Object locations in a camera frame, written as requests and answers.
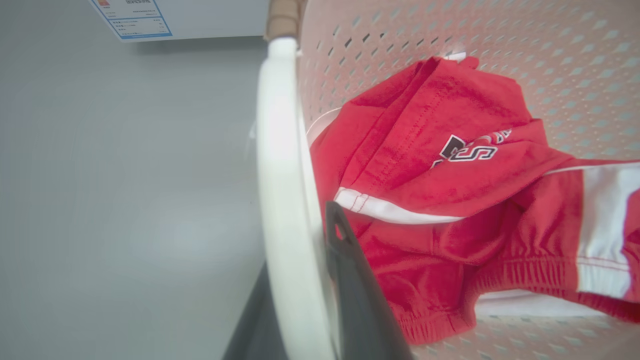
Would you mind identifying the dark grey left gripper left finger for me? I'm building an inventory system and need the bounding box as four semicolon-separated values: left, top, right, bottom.
222;262;292;360

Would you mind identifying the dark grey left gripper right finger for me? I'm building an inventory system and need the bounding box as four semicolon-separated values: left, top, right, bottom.
325;201;415;360

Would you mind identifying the white perforated plastic laundry basket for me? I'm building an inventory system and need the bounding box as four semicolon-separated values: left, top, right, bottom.
255;0;640;360

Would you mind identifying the red and white sports garment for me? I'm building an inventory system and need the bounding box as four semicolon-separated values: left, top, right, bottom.
309;55;640;346

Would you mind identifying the white appliance with blue label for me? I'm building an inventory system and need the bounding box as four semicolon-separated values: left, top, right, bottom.
89;0;272;43

